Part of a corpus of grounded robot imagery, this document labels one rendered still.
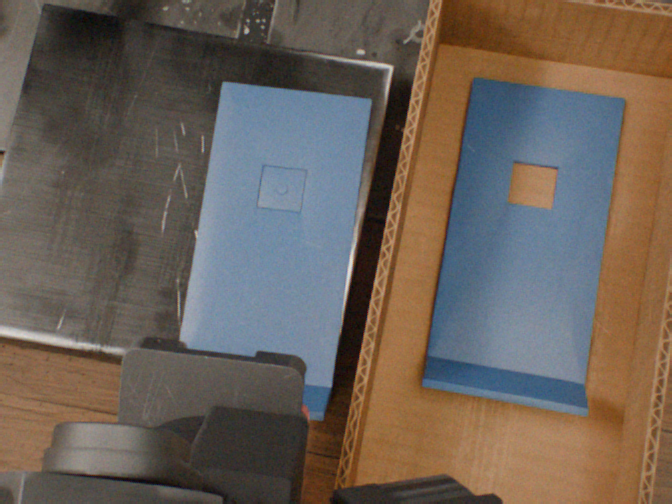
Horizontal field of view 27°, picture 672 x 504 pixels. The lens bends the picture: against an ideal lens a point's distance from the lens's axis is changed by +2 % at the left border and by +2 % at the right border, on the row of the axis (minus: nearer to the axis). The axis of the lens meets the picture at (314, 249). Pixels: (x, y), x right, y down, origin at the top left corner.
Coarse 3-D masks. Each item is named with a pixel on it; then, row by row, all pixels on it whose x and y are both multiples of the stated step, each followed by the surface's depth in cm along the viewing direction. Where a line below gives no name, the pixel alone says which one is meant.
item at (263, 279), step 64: (256, 128) 63; (320, 128) 63; (256, 192) 62; (320, 192) 62; (256, 256) 61; (320, 256) 61; (192, 320) 61; (256, 320) 61; (320, 320) 60; (320, 384) 60
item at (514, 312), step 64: (512, 128) 64; (576, 128) 64; (576, 192) 63; (448, 256) 62; (512, 256) 62; (576, 256) 62; (448, 320) 62; (512, 320) 62; (576, 320) 61; (448, 384) 58; (512, 384) 59; (576, 384) 60
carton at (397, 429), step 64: (448, 0) 61; (512, 0) 60; (576, 0) 59; (448, 64) 65; (512, 64) 65; (576, 64) 65; (640, 64) 64; (448, 128) 64; (640, 128) 64; (448, 192) 64; (512, 192) 63; (640, 192) 63; (384, 256) 56; (640, 256) 62; (384, 320) 61; (640, 320) 61; (384, 384) 61; (640, 384) 58; (384, 448) 61; (448, 448) 61; (512, 448) 60; (576, 448) 60; (640, 448) 55
